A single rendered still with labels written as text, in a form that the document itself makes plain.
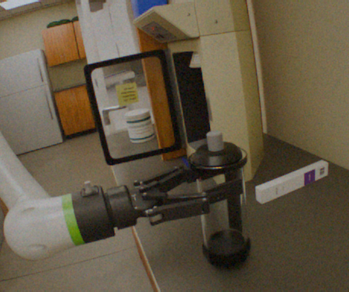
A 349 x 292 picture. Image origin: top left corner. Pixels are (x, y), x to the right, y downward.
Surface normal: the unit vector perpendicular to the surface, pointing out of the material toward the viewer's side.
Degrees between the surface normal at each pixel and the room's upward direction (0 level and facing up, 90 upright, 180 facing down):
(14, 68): 90
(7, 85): 90
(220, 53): 90
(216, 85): 90
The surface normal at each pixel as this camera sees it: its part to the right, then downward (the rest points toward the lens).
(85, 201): 0.03, -0.62
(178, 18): 0.30, 0.26
